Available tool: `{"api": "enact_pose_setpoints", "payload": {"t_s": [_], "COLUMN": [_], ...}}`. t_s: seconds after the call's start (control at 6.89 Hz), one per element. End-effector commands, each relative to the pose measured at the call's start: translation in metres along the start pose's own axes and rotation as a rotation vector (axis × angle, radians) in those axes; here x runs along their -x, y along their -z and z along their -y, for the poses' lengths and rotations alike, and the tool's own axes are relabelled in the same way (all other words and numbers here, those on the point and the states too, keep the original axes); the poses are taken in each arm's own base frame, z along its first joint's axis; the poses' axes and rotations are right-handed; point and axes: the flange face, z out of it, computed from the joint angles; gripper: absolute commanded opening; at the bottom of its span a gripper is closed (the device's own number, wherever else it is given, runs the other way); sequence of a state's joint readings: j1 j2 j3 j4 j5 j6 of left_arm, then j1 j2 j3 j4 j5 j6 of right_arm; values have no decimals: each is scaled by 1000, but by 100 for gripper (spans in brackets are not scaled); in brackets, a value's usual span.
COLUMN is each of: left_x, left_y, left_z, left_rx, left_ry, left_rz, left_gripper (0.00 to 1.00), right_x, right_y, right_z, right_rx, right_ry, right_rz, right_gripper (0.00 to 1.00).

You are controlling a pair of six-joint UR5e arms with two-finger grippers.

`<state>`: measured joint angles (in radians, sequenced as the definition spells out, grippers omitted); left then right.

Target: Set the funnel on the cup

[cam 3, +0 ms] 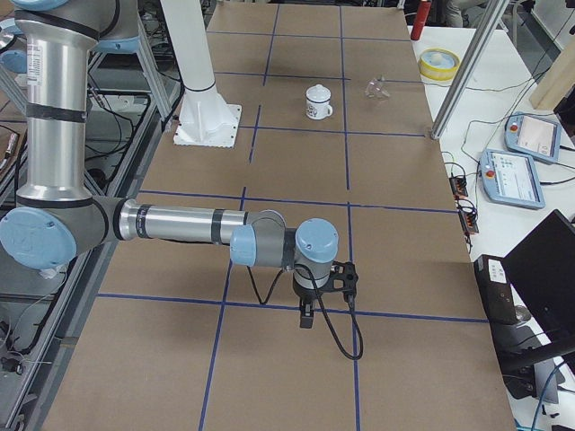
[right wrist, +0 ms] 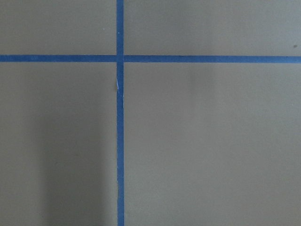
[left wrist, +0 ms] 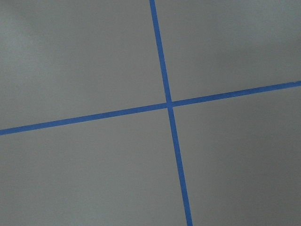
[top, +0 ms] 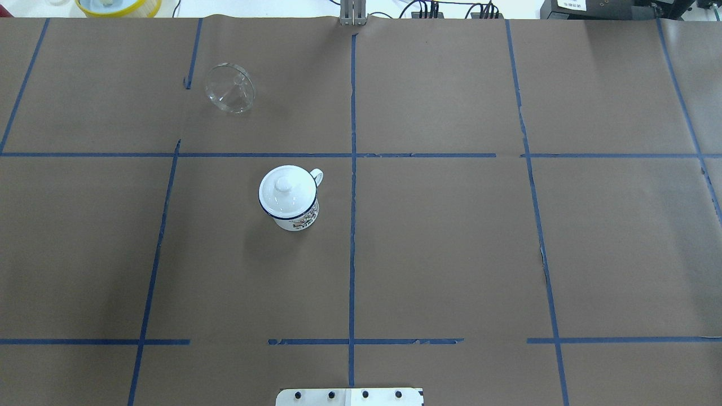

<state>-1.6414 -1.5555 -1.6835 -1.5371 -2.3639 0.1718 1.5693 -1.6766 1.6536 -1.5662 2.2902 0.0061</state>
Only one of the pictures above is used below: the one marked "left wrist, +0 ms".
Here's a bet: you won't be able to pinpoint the blue tape line crosswise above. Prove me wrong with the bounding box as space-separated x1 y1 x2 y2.
0 81 301 136

